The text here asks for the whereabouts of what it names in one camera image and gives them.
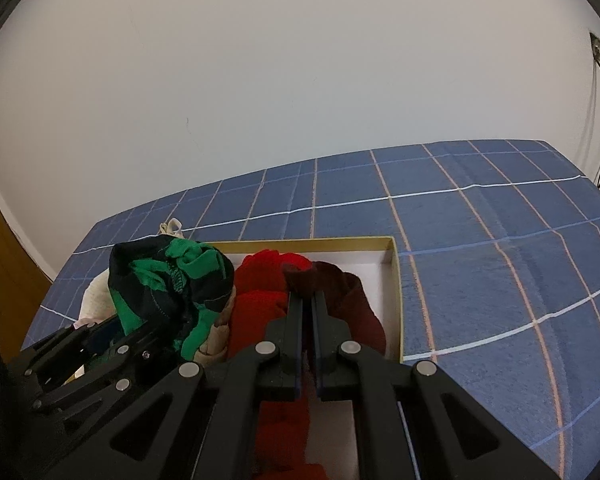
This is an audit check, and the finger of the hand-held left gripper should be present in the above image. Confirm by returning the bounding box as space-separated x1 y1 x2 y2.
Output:
30 325 186 423
22 316 123 376

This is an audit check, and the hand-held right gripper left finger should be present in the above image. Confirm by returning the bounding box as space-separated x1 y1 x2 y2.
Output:
45 294 305 480

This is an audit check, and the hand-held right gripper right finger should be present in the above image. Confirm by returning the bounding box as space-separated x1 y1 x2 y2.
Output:
312 292 556 480

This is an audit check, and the white dotted underwear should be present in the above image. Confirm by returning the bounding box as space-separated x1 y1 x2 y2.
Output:
77 270 118 328

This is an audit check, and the maroon underwear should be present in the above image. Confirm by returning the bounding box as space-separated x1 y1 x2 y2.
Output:
282 260 387 361

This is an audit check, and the red underwear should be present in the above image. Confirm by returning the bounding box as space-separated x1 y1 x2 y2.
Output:
227 249 326 480

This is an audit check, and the green and black underwear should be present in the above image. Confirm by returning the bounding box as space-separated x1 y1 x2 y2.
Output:
107 237 237 361

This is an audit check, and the beige leopard underwear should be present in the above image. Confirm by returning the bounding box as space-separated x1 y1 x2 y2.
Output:
192 285 238 361

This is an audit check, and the gold-rimmed white box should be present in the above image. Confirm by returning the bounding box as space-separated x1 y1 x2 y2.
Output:
200 235 406 480

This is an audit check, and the blue plaid cloth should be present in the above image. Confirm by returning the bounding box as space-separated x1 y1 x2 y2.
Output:
20 139 600 480

